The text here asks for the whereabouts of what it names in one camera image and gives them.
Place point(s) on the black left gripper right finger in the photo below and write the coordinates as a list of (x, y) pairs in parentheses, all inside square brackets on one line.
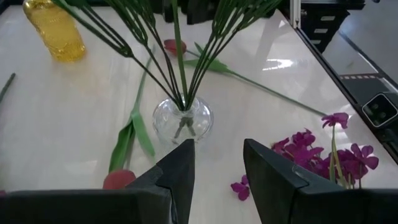
[(273, 193)]

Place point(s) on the purple artificial flower bunch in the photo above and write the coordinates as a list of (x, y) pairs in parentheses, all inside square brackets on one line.
[(301, 149), (7, 85)]

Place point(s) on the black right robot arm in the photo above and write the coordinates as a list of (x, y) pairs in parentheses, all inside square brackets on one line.
[(202, 11)]

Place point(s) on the black metal table frame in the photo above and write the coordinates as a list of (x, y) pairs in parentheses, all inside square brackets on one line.
[(349, 87)]

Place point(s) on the green flower stems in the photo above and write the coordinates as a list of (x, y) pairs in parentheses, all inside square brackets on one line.
[(224, 21)]

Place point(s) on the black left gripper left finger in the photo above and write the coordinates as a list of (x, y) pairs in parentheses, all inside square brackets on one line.
[(174, 186)]

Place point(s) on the black table-level camera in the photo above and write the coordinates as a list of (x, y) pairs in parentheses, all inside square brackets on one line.
[(379, 110)]

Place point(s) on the red artificial tulip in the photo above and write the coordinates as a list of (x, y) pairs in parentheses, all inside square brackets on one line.
[(174, 46), (141, 130)]

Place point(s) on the clear glass vase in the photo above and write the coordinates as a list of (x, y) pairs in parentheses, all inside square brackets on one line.
[(202, 124)]

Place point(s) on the yellow glass vase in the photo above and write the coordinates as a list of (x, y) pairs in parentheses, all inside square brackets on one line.
[(59, 34)]

